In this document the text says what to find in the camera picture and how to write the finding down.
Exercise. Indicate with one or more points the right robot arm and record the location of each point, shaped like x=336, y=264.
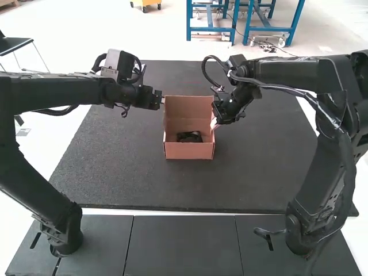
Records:
x=287, y=72

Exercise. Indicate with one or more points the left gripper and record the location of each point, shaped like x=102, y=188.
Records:
x=143, y=97

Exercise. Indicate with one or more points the blue-legged workbench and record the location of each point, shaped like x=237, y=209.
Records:
x=211, y=30
x=270, y=28

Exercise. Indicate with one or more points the yellow wheeled cart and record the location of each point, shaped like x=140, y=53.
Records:
x=146, y=3

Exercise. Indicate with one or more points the black square fan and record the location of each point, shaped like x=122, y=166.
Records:
x=188, y=136

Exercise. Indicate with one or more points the black mat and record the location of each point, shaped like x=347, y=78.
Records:
x=115, y=161

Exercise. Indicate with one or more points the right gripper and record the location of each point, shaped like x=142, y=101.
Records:
x=227, y=112

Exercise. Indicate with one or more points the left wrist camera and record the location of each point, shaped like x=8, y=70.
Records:
x=113, y=61

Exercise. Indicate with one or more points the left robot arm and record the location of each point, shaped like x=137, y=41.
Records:
x=43, y=89

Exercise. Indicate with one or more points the black chair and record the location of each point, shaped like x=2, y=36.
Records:
x=14, y=44

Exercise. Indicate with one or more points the cardboard box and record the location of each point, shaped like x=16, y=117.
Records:
x=188, y=151

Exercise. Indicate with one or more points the dark base panel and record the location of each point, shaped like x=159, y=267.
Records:
x=184, y=244
x=95, y=244
x=258, y=258

